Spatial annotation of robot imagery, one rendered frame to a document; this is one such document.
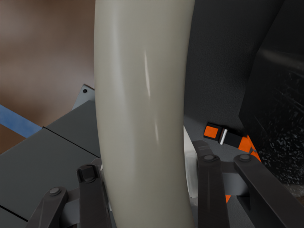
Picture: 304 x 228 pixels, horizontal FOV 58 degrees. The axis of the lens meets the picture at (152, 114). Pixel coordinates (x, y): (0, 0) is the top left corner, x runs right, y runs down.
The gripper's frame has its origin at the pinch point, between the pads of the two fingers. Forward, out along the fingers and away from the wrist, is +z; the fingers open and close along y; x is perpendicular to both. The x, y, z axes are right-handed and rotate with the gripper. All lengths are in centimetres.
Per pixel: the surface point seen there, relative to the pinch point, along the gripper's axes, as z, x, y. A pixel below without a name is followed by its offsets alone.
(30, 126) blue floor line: 111, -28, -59
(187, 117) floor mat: 95, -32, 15
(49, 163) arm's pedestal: 50, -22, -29
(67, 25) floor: 107, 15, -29
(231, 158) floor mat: 90, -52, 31
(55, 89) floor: 109, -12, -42
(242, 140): 85, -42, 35
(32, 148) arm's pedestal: 53, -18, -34
